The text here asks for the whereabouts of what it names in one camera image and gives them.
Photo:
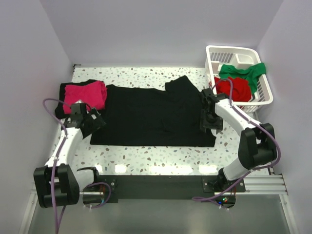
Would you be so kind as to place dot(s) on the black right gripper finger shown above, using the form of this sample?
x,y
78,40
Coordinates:
x,y
204,125
215,124

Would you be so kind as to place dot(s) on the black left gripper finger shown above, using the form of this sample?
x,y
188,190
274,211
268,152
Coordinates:
x,y
97,119
88,130

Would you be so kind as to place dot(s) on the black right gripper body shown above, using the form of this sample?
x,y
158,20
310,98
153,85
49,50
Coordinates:
x,y
211,116

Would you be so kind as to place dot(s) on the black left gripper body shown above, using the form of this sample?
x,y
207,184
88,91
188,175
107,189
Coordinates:
x,y
87,118

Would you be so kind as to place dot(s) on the black t shirt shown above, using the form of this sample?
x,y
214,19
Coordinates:
x,y
63,110
152,117

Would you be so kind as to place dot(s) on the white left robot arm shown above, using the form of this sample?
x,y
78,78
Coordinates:
x,y
56,183

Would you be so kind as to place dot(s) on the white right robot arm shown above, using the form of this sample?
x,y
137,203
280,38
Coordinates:
x,y
257,145

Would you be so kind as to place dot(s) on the folded pink t shirt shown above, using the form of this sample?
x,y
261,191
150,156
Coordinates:
x,y
94,94

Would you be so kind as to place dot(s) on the folded black t shirt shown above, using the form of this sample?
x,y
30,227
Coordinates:
x,y
63,110

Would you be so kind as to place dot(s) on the red t shirt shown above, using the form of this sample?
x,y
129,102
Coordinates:
x,y
241,90

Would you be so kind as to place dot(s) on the green t shirt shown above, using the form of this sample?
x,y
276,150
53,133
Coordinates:
x,y
251,74

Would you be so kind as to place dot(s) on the white plastic laundry basket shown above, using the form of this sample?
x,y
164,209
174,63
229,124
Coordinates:
x,y
240,58

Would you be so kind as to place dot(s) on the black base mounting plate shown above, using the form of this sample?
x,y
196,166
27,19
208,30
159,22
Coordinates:
x,y
203,188

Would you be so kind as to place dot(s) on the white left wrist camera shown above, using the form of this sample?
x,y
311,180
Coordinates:
x,y
79,102

